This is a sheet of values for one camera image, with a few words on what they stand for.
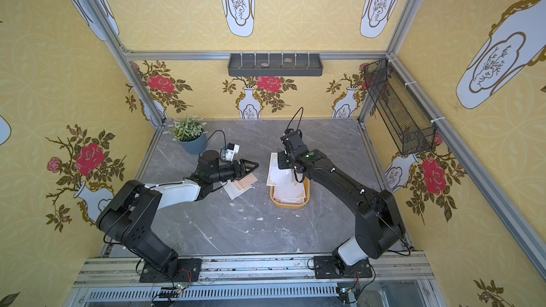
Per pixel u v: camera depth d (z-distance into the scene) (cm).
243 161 79
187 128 93
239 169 77
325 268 73
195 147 110
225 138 114
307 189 88
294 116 126
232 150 82
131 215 46
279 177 85
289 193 90
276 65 93
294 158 64
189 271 73
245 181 95
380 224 43
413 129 83
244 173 78
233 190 93
